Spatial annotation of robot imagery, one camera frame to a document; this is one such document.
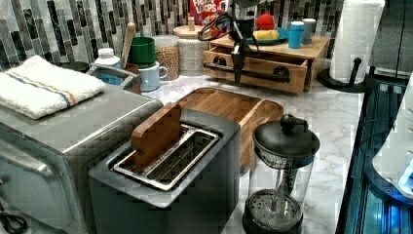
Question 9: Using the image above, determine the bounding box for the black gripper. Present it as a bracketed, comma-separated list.
[227, 0, 260, 84]

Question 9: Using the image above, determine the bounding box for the light wooden drawer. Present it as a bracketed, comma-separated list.
[204, 46, 310, 94]

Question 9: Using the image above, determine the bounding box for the wooden drawer cabinet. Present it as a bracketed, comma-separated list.
[209, 36, 329, 91]

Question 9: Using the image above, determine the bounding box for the yellow banana toy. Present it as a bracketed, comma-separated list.
[253, 29, 280, 40]

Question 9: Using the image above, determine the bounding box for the red plush fruit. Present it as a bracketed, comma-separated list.
[255, 14, 275, 30]

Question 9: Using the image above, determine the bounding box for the white woven lidded jar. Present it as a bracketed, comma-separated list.
[173, 17, 208, 76]

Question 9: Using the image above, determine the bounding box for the teal plate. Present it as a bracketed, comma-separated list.
[246, 27, 289, 46]

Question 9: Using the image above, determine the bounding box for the Froot Loops cereal box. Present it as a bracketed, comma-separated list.
[189, 0, 227, 25]

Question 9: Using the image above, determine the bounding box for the wooden cutting board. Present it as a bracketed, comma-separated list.
[177, 88, 283, 174]

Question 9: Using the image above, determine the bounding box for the blue cylindrical cup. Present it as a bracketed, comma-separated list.
[288, 21, 304, 49]

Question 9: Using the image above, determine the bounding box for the glass jar of grains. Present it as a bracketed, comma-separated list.
[154, 35, 179, 80]

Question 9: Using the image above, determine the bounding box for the grey cylindrical cup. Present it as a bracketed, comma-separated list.
[302, 19, 316, 45]

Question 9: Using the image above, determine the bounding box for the black paper towel holder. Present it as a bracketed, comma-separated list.
[317, 57, 368, 95]

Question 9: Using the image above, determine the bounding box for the light blue mug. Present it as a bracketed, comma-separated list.
[139, 61, 169, 93]

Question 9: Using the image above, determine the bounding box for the green canister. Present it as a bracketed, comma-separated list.
[130, 37, 156, 69]

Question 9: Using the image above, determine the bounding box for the black glass french press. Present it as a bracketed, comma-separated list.
[243, 114, 320, 234]

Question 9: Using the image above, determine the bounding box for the brown toast slice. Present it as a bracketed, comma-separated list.
[131, 102, 181, 172]

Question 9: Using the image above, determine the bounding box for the grey dish rack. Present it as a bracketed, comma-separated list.
[88, 63, 141, 94]

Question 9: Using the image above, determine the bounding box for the white paper towel roll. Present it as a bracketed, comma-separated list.
[329, 0, 385, 84]

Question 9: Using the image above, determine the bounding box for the white bottle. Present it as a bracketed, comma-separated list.
[94, 48, 121, 68]

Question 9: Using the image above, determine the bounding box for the silver toaster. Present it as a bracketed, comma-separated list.
[89, 109, 241, 234]

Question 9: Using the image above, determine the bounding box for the white striped folded towel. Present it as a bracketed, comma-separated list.
[0, 56, 105, 120]

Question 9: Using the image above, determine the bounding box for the silver toaster oven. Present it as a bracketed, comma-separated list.
[1, 85, 163, 234]

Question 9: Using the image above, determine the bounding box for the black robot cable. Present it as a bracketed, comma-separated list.
[197, 13, 238, 43]

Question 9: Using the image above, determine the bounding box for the black drawer handle bar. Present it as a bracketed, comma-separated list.
[204, 57, 290, 83]

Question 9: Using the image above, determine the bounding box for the wooden utensil handle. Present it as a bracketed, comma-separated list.
[122, 22, 135, 68]

